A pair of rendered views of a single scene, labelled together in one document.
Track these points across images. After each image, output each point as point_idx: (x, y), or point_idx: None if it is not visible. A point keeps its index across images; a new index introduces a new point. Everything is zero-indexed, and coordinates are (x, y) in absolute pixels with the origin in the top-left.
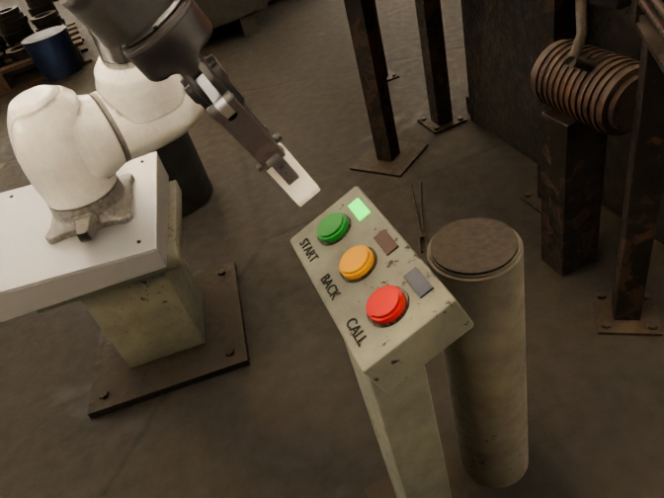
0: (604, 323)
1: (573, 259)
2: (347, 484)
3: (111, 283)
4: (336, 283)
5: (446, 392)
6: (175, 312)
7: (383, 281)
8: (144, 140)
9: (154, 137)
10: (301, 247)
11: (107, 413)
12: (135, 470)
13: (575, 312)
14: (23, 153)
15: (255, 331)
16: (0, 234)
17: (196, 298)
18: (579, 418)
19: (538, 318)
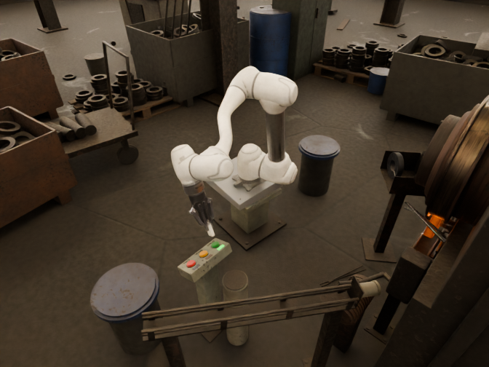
0: (305, 360)
1: (334, 341)
2: None
3: (228, 200)
4: (199, 253)
5: None
6: (245, 220)
7: (198, 261)
8: (265, 178)
9: (268, 179)
10: (212, 241)
11: (216, 223)
12: (201, 241)
13: (310, 349)
14: (237, 157)
15: (260, 246)
16: None
17: (260, 221)
18: (261, 359)
19: (301, 336)
